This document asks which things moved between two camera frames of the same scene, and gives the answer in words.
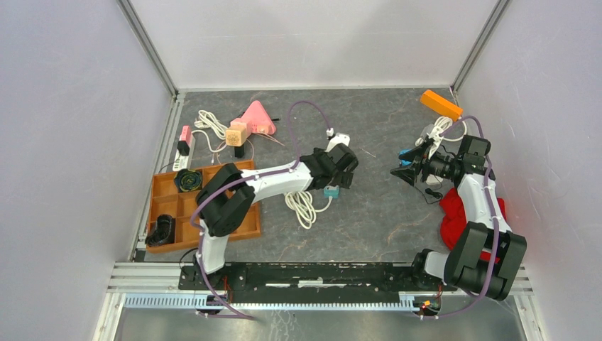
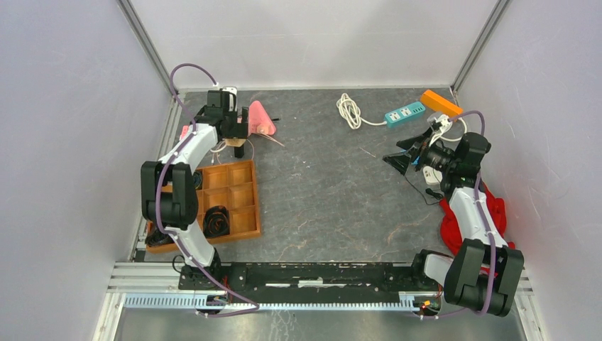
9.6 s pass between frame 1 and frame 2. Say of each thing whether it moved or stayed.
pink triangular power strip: stayed
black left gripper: moved
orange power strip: stayed
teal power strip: moved
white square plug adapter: stayed
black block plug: stayed
